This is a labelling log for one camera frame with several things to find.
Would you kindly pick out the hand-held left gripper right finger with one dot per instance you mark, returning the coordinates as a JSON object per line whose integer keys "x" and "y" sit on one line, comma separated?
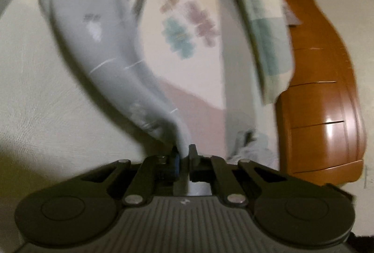
{"x": 194, "y": 164}

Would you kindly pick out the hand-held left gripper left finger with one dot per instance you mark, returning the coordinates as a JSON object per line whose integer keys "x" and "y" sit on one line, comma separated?
{"x": 176, "y": 167}

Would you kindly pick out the grey printed pants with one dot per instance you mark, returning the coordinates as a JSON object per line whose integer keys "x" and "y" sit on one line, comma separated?
{"x": 102, "y": 45}

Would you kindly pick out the patchwork bed sheet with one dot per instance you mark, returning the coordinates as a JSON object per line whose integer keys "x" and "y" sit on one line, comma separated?
{"x": 190, "y": 80}

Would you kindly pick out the wooden headboard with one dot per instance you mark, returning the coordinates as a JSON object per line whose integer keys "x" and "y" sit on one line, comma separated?
{"x": 321, "y": 80}

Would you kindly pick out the pastel checked pillow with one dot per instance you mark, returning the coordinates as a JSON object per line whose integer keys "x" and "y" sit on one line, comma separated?
{"x": 263, "y": 22}

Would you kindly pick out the grey patterned cushion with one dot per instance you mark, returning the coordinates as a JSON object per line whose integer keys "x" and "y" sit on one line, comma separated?
{"x": 290, "y": 15}

